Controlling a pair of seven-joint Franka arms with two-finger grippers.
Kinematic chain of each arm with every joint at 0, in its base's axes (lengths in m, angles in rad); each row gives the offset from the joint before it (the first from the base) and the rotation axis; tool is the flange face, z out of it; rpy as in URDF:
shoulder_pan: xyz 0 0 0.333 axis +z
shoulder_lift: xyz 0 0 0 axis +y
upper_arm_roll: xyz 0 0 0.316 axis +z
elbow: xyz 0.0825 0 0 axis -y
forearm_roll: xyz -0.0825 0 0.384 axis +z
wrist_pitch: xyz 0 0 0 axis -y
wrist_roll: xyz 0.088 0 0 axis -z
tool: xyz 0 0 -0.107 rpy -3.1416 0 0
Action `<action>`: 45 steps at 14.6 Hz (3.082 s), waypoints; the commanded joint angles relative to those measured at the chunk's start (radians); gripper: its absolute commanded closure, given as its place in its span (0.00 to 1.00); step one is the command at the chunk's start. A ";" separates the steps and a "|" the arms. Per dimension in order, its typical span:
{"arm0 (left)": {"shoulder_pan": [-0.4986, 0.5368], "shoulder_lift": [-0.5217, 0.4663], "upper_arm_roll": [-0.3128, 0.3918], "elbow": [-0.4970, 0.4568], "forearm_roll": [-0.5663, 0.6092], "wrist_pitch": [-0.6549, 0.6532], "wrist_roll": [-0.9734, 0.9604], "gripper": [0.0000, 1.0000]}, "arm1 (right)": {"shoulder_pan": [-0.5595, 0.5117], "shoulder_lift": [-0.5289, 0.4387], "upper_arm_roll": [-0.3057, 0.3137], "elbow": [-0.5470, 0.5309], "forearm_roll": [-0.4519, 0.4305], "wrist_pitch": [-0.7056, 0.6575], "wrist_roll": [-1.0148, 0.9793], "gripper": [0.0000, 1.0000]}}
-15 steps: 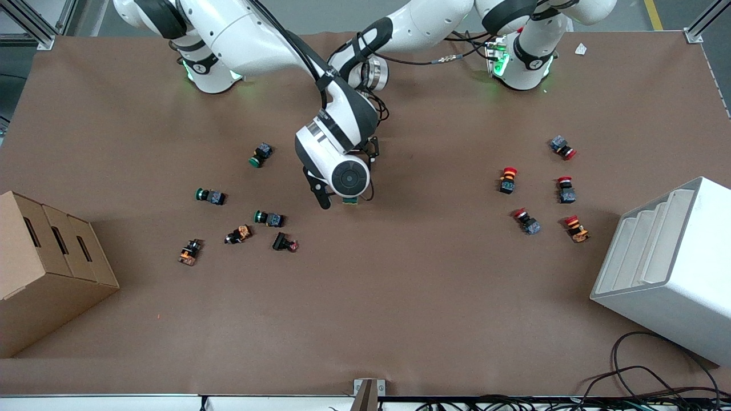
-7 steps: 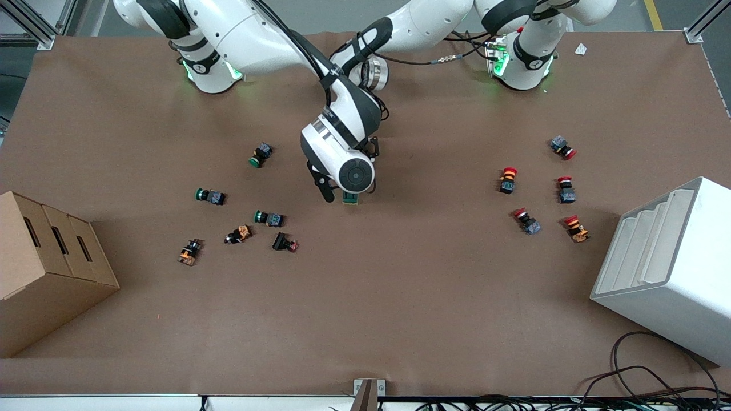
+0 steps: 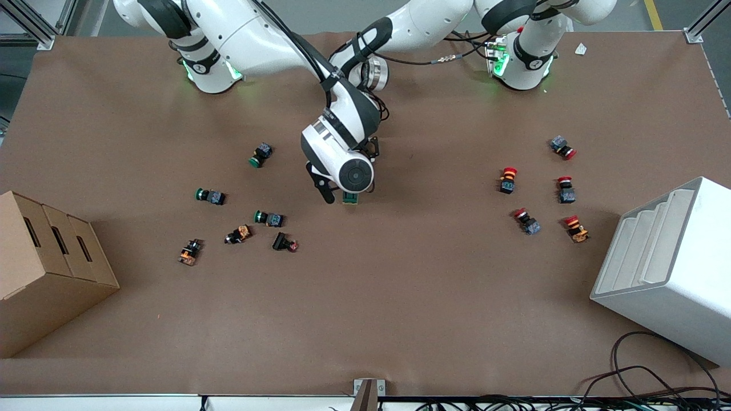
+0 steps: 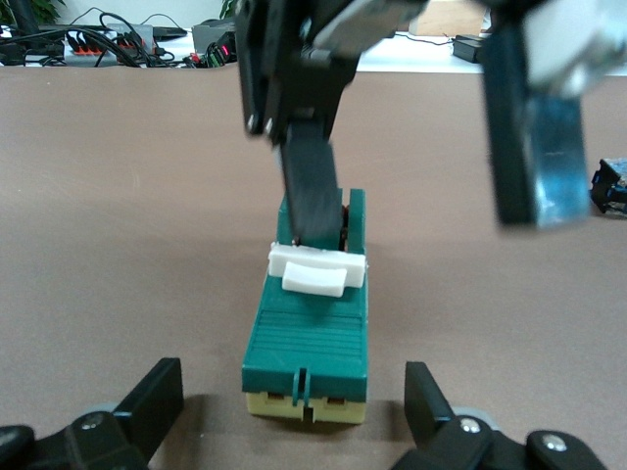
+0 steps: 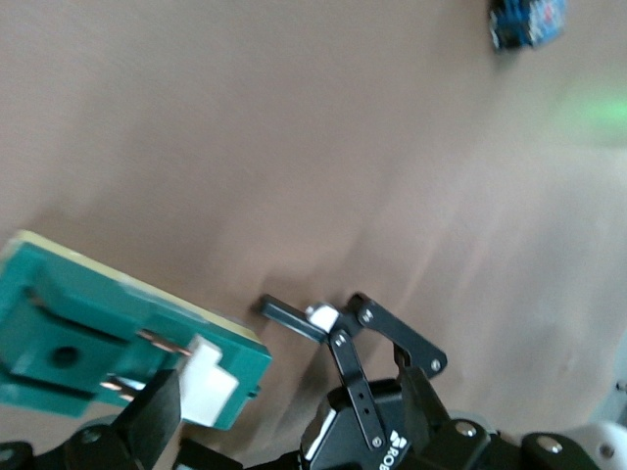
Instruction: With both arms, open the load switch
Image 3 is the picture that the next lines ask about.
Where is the black base cable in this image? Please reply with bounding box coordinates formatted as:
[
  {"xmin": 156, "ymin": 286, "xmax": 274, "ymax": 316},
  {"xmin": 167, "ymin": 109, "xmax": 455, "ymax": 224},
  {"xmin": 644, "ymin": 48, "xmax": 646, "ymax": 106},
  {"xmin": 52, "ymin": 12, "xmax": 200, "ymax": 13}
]
[{"xmin": 448, "ymin": 30, "xmax": 493, "ymax": 46}]

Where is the metal table edge bracket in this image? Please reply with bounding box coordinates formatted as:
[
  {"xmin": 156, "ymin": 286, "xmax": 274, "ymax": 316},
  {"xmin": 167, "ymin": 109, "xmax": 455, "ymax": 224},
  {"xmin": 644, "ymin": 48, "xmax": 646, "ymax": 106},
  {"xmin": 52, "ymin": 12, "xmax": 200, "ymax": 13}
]
[{"xmin": 353, "ymin": 378, "xmax": 387, "ymax": 411}]

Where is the aluminium frame profile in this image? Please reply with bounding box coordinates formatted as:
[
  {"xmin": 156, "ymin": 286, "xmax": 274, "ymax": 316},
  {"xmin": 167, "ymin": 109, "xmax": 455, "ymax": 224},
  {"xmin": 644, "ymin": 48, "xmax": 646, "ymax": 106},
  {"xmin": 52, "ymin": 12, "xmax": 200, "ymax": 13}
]
[
  {"xmin": 0, "ymin": 0, "xmax": 78, "ymax": 51},
  {"xmin": 684, "ymin": 0, "xmax": 731, "ymax": 45}
]

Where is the brown cardboard box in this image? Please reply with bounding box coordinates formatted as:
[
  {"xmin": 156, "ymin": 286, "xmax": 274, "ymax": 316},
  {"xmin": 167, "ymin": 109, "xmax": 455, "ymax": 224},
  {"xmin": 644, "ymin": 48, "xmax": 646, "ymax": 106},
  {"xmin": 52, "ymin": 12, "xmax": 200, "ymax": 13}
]
[{"xmin": 0, "ymin": 190, "xmax": 121, "ymax": 359}]

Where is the red mushroom button black block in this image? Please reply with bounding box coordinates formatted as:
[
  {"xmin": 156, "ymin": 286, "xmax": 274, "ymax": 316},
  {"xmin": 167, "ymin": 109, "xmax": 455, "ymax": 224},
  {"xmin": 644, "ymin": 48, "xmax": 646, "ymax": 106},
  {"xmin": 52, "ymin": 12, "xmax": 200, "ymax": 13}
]
[{"xmin": 498, "ymin": 166, "xmax": 519, "ymax": 195}]

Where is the brown paper table mat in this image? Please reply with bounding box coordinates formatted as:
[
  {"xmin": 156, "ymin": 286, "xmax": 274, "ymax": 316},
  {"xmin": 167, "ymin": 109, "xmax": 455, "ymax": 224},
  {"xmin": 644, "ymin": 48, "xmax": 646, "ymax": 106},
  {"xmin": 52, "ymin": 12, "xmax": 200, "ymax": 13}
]
[{"xmin": 0, "ymin": 30, "xmax": 731, "ymax": 397}]

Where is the black button orange block switch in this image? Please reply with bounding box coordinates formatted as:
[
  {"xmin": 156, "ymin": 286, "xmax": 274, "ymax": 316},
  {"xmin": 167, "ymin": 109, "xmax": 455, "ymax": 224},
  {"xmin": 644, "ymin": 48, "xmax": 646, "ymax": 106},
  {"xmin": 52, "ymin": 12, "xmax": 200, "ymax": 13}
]
[
  {"xmin": 178, "ymin": 239, "xmax": 204, "ymax": 267},
  {"xmin": 224, "ymin": 224, "xmax": 253, "ymax": 245}
]

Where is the black cable bundle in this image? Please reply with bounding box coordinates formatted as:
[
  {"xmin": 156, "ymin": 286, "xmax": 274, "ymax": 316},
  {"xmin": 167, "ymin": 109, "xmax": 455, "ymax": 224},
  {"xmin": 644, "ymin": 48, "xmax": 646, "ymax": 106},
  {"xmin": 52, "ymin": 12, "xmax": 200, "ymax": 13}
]
[{"xmin": 417, "ymin": 393, "xmax": 731, "ymax": 411}]

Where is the black looped floor cable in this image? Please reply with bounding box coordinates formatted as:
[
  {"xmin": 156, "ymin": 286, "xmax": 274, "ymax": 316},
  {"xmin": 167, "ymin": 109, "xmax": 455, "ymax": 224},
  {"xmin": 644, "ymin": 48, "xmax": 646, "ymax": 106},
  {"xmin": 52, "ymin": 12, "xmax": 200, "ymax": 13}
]
[{"xmin": 611, "ymin": 331, "xmax": 723, "ymax": 400}]

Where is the white table edge rail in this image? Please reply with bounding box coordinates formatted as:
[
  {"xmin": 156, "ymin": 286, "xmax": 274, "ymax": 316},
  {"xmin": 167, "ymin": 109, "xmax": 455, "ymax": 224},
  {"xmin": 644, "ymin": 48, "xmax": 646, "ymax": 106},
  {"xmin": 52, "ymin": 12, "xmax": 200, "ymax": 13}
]
[{"xmin": 0, "ymin": 394, "xmax": 731, "ymax": 411}]

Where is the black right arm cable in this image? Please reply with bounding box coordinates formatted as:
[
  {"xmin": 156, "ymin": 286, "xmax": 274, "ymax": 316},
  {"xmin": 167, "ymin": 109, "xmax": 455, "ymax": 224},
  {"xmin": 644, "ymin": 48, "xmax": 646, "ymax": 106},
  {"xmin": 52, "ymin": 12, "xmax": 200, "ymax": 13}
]
[{"xmin": 251, "ymin": 0, "xmax": 339, "ymax": 80}]

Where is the red mushroom button orange block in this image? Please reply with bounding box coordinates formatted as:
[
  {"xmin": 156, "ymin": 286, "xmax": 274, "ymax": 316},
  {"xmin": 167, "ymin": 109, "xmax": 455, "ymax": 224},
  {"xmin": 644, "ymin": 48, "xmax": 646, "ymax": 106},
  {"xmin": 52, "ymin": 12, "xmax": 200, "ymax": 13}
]
[{"xmin": 564, "ymin": 215, "xmax": 591, "ymax": 244}]

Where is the white stepped storage rack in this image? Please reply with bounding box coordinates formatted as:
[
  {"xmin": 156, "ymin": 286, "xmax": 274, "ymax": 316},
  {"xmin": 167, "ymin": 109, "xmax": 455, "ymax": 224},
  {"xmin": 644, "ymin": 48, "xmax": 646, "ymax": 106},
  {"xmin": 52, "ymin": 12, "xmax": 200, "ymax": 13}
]
[{"xmin": 589, "ymin": 176, "xmax": 731, "ymax": 368}]

